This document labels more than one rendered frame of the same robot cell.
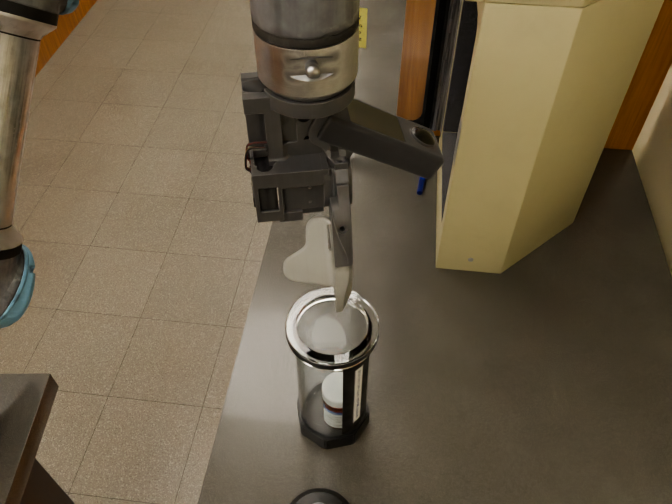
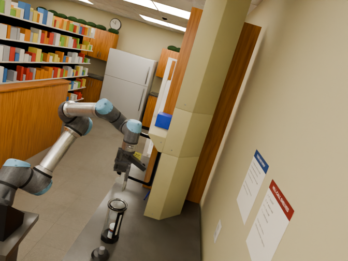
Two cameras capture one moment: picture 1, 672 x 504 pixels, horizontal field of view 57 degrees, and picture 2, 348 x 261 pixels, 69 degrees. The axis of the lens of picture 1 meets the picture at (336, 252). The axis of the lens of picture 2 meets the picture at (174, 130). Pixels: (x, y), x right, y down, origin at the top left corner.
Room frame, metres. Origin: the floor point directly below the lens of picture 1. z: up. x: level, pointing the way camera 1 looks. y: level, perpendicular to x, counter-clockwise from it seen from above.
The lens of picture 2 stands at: (-0.82, -0.04, 1.98)
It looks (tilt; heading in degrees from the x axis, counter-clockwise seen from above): 15 degrees down; 354
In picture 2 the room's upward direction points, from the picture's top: 17 degrees clockwise
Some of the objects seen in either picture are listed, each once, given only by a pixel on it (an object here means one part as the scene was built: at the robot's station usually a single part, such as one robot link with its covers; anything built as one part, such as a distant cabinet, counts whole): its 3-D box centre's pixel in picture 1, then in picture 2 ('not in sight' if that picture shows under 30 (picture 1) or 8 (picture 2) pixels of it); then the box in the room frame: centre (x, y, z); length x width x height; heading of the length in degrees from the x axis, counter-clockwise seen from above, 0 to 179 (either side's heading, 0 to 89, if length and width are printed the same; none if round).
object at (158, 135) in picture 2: not in sight; (158, 135); (0.85, -0.13, 1.46); 0.32 x 0.11 x 0.10; 173
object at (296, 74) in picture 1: (307, 54); (129, 146); (0.40, 0.02, 1.51); 0.08 x 0.08 x 0.05
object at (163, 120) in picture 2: not in sight; (163, 120); (0.94, -0.14, 1.56); 0.10 x 0.10 x 0.09; 83
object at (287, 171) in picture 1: (301, 142); (124, 159); (0.41, 0.03, 1.43); 0.09 x 0.08 x 0.12; 98
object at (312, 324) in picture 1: (332, 372); (113, 220); (0.41, 0.00, 1.06); 0.11 x 0.11 x 0.21
